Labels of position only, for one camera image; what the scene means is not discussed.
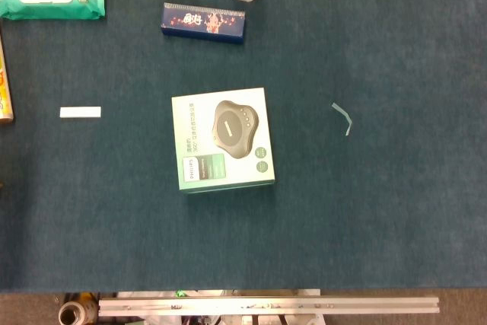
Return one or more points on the small light blue strip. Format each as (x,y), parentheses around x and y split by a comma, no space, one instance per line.
(348,121)

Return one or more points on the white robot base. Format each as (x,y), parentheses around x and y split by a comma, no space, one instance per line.
(152,294)

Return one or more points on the teal Philips speaker box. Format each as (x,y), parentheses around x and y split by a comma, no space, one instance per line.
(198,131)

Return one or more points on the dark blue long box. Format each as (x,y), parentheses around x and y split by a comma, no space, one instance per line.
(203,24)

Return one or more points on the white rectangular block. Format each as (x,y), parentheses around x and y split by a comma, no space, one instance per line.
(80,112)

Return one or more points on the brown tape roll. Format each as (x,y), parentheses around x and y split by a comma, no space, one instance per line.
(70,313)

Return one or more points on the aluminium profile rail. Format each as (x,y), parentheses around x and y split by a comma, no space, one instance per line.
(266,306)

